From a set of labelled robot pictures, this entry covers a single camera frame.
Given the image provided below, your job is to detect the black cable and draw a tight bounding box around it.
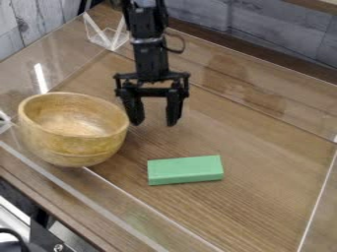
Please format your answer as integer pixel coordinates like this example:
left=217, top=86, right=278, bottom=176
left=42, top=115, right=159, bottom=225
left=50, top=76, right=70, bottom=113
left=0, top=227, right=32, bottom=252

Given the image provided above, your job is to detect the black metal bracket with bolt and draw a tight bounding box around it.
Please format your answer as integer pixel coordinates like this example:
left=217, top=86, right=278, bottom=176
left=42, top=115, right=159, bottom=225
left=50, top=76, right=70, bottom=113
left=29, top=220, right=76, bottom=252

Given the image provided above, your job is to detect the clear acrylic corner bracket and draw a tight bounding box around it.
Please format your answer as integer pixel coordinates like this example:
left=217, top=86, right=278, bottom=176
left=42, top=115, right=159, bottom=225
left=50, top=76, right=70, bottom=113
left=82, top=13, right=128, bottom=51

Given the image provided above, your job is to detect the clear acrylic tray wall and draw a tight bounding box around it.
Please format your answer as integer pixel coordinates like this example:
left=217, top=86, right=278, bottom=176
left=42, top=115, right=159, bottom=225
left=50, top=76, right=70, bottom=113
left=0, top=3, right=337, bottom=252

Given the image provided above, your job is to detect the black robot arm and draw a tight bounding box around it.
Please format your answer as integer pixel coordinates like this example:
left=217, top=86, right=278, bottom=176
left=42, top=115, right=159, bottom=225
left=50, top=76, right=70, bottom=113
left=113, top=0, right=191, bottom=127

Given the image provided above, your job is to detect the green rectangular block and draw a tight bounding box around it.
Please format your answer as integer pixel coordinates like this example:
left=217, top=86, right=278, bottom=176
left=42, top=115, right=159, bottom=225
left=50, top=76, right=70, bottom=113
left=147, top=156, right=223, bottom=186

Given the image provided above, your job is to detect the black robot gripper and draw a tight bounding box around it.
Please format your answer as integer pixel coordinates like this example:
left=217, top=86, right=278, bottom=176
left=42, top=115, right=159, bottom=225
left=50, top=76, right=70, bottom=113
left=113, top=38, right=189, bottom=127

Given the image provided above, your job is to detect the round wooden bowl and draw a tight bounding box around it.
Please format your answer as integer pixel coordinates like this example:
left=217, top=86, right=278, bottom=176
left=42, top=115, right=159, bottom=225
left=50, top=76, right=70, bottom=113
left=17, top=92, right=129, bottom=167

